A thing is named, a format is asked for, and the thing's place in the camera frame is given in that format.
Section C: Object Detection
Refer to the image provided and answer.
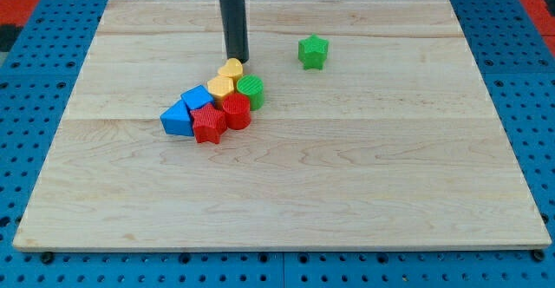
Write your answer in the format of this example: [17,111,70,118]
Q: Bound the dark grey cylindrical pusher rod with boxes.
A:
[219,0,249,63]

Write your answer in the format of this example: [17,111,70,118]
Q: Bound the green star block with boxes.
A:
[297,34,329,70]

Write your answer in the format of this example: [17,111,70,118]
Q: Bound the red star block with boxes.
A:
[190,103,227,144]

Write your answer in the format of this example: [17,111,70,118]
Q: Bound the yellow heart block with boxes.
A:
[218,58,244,83]

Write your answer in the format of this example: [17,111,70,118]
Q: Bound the green cylinder block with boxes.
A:
[237,75,265,111]

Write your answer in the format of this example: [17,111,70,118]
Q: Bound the yellow hexagon block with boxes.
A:
[207,75,235,108]

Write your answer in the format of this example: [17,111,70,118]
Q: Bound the blue cube block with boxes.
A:
[180,85,214,110]

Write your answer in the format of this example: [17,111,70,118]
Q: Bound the red cylinder block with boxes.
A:
[222,93,251,130]

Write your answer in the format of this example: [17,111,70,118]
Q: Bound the blue triangle block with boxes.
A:
[160,100,194,136]

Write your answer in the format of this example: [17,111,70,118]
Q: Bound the light wooden board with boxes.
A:
[13,0,552,252]

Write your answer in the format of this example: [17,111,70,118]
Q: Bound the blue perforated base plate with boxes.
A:
[1,0,554,287]

